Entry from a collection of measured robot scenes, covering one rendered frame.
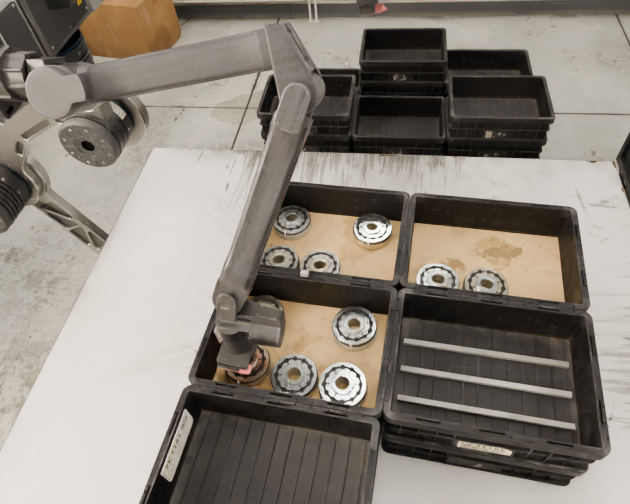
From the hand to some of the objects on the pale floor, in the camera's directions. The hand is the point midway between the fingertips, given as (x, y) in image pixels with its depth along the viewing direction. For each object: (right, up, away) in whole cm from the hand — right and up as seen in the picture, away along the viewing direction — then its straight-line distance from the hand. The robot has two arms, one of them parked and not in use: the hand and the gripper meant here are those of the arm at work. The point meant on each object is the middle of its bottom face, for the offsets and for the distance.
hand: (245, 357), depth 110 cm
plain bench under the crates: (+29, -48, +71) cm, 90 cm away
